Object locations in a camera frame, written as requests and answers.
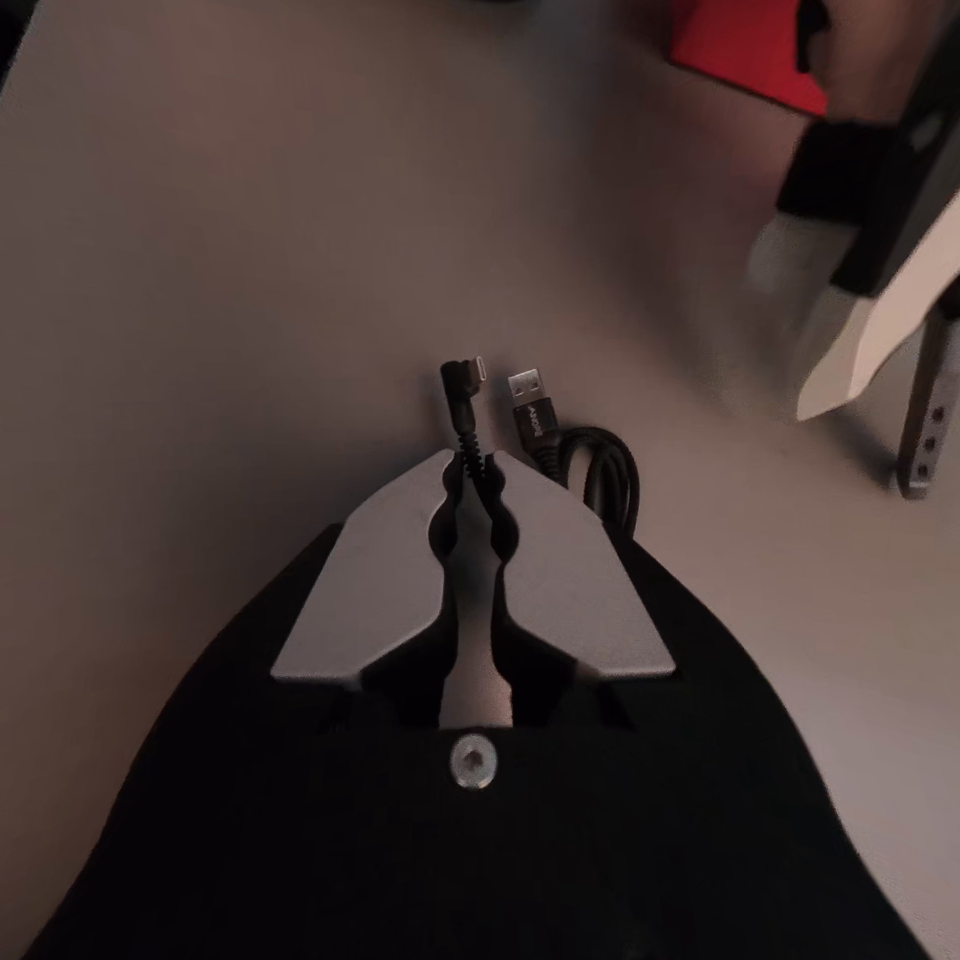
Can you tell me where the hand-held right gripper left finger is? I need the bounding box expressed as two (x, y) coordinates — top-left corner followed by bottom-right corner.
(268, 448), (460, 688)

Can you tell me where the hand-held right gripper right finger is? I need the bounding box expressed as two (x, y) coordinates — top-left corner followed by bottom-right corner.
(486, 452), (678, 684)

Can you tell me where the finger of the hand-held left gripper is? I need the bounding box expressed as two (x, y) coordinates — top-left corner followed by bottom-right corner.
(748, 210), (860, 354)
(796, 257), (960, 421)

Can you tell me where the grey usb hub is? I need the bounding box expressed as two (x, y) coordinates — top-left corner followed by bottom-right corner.
(896, 311), (960, 501)

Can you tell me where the red plastic tray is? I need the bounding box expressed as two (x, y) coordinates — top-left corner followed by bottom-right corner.
(669, 0), (830, 119)

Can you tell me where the person's left hand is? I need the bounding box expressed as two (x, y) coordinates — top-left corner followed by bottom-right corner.
(813, 0), (935, 125)

